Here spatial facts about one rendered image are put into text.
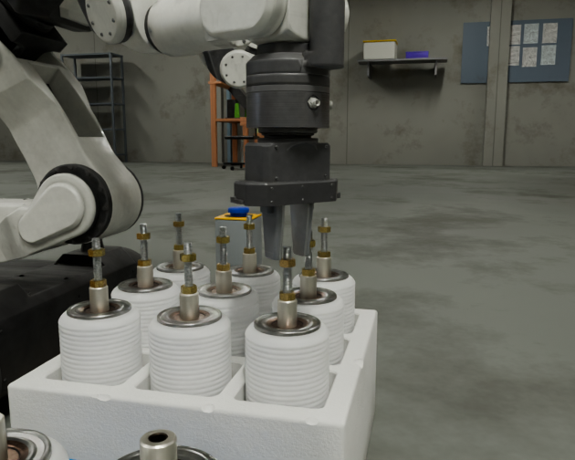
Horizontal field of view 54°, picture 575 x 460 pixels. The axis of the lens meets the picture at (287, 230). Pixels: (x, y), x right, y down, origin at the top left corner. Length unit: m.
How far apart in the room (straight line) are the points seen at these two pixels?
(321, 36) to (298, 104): 0.07
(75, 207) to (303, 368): 0.55
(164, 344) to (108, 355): 0.08
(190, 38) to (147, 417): 0.43
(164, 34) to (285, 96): 0.22
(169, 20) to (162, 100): 10.34
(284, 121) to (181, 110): 10.34
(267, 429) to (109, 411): 0.18
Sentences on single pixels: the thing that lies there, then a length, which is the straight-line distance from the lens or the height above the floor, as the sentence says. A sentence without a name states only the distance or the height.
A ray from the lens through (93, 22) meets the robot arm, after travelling 0.81.
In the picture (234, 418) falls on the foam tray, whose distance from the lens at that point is 0.62.
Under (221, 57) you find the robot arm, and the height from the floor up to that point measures 0.62.
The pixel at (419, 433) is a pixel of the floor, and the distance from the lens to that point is 0.97.
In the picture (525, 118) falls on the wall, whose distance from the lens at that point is 10.09.
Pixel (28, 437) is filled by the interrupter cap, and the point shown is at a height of 0.25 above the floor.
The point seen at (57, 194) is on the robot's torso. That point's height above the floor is 0.36.
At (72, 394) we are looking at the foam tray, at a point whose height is 0.18.
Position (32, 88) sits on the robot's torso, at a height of 0.54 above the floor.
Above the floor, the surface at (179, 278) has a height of 0.24.
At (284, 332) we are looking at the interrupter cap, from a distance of 0.61.
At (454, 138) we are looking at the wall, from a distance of 9.98.
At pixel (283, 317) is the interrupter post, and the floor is 0.26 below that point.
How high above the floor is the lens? 0.46
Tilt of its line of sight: 9 degrees down
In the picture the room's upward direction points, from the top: straight up
